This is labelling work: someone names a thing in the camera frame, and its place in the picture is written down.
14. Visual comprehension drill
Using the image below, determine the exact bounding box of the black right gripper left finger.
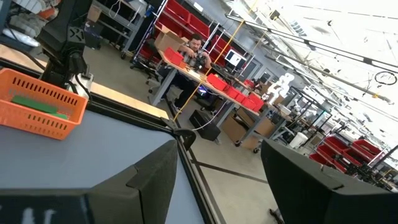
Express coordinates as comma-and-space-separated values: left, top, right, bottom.
0, 139, 179, 224

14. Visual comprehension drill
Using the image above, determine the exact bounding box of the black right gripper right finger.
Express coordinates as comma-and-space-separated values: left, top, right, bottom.
260, 138, 398, 224

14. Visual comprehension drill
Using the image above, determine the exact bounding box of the long green block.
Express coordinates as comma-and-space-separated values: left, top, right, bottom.
10, 94, 59, 115

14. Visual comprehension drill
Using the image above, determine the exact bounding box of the white bucket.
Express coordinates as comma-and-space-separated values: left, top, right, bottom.
289, 131, 309, 150

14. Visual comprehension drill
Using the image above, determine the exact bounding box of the black floor box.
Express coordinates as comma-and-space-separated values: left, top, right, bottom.
188, 109, 223, 142

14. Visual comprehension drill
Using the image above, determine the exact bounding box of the brown cardboard box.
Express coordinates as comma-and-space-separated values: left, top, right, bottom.
221, 113, 250, 142
154, 26, 188, 52

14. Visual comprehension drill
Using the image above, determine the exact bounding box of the orange plastic basket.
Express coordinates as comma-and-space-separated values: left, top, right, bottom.
0, 67, 89, 141

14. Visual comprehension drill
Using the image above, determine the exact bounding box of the wooden top workbench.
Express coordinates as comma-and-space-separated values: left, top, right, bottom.
148, 49, 275, 147

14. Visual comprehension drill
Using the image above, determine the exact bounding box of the black office chair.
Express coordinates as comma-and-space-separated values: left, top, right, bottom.
130, 38, 163, 82

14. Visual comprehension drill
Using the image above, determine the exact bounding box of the black metal device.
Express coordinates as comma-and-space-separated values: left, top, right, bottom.
186, 52, 208, 71

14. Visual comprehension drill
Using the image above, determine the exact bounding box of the white computer monitor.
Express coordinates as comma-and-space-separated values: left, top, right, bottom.
224, 49, 247, 70

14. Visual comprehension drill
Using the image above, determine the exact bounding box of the person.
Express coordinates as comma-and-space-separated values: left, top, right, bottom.
156, 32, 213, 114

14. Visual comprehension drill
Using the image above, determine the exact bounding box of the grey metal shelf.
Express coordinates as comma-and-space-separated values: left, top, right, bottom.
90, 0, 147, 60

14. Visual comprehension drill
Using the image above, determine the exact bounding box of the large red shelf bin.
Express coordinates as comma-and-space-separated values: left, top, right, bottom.
211, 34, 234, 60
186, 13, 211, 39
164, 0, 192, 24

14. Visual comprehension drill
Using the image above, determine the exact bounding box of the black table edge frame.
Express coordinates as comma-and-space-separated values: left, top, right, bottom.
0, 57, 228, 224

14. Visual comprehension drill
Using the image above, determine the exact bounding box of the yellow hanging cable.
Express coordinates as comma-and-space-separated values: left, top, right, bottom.
172, 0, 259, 123

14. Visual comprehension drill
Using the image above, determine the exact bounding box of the black coiled cable loop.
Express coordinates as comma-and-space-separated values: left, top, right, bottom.
374, 71, 398, 86

